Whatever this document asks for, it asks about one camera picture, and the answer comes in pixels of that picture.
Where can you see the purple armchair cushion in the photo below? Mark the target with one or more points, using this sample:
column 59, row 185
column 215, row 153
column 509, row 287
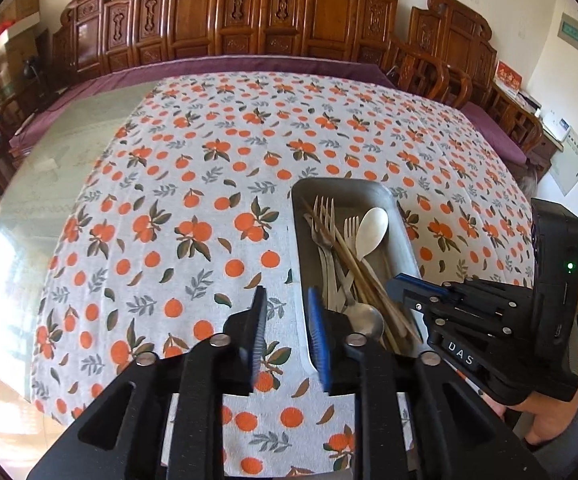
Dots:
column 489, row 127

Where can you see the large cardboard box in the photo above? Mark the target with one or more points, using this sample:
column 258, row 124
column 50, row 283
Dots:
column 14, row 55

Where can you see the red card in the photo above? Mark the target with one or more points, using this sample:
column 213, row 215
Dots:
column 510, row 76

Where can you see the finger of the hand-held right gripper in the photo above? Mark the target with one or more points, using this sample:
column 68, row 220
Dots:
column 469, row 325
column 414, row 282

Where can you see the small cardboard box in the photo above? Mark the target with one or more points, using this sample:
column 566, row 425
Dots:
column 24, row 4

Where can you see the white fork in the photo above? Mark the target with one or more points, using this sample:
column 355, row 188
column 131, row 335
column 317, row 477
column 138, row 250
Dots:
column 351, row 235

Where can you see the rectangular metal tray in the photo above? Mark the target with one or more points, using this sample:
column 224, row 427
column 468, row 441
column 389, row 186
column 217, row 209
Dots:
column 386, row 260

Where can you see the person's right hand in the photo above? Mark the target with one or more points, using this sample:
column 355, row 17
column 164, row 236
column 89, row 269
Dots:
column 549, row 417

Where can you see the carved wooden sofa bench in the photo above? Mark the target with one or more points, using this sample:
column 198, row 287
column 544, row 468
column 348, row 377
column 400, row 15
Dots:
column 269, row 15

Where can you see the carved wooden armchair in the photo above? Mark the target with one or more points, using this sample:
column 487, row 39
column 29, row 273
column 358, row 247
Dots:
column 449, row 55

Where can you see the metal spoon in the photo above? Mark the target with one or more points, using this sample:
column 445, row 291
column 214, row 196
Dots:
column 366, row 317

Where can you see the cream chopstick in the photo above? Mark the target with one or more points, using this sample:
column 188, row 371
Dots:
column 364, row 270
column 369, row 285

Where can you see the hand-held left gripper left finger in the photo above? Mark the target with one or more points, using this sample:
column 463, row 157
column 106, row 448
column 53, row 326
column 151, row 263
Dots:
column 258, row 330

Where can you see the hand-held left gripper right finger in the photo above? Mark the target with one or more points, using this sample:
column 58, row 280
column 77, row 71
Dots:
column 319, row 340

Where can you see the white electrical panel box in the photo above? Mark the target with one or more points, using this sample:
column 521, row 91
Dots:
column 575, row 167

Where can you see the white telephone device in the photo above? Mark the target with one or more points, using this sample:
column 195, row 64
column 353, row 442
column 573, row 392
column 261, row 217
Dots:
column 559, row 127

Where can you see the orange print tablecloth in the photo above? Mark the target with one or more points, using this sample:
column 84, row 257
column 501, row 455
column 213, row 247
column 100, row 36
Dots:
column 194, row 185

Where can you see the brown chopstick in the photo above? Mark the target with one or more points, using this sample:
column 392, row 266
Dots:
column 331, row 252
column 339, row 247

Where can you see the wooden side table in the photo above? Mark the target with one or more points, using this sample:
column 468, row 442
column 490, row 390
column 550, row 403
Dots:
column 539, row 135

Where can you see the metal fork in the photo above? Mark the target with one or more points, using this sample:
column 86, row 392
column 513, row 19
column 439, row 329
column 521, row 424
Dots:
column 323, row 220

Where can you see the purple sofa cushion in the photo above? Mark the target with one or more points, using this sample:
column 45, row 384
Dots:
column 169, row 67

